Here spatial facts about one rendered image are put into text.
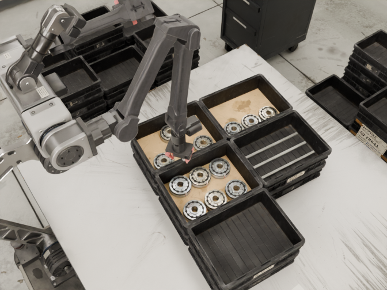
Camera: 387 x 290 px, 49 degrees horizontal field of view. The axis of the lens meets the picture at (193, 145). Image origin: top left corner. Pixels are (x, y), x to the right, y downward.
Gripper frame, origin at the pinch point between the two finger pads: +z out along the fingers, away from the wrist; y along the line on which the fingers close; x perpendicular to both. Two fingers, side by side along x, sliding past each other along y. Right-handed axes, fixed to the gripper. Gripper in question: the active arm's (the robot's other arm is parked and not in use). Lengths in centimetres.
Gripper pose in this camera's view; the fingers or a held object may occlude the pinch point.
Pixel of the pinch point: (180, 159)
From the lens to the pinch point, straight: 179.0
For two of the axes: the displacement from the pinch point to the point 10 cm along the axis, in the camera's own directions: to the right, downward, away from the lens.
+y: -9.6, -2.3, 1.8
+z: 0.2, 5.8, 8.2
